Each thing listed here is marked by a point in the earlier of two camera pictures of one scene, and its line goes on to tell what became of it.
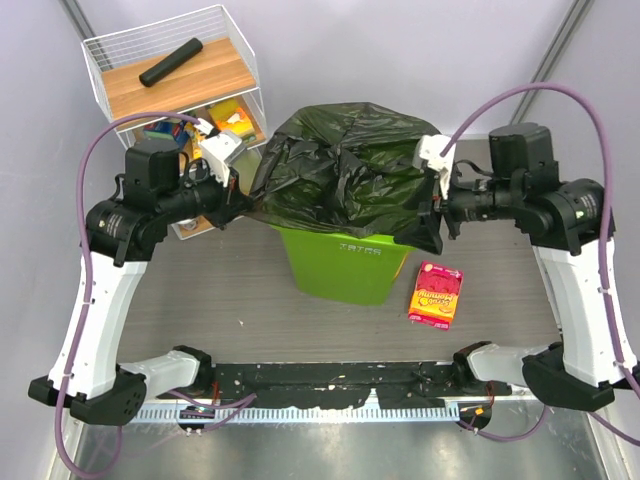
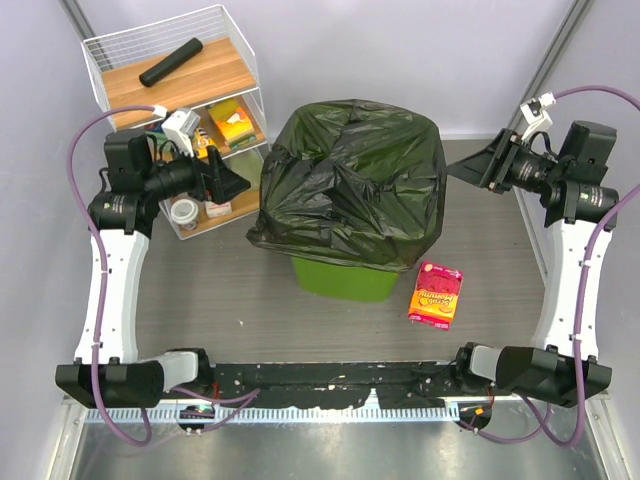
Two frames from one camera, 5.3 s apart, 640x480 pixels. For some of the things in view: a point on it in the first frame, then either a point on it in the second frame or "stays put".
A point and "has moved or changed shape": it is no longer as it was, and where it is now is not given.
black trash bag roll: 171,61 stays put
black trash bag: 349,168 has moved or changed shape
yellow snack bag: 193,143 stays put
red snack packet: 436,295 stays put
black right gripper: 426,234 -> 499,155
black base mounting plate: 317,385 stays put
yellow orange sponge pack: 231,119 stays put
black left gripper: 233,201 -> 214,181
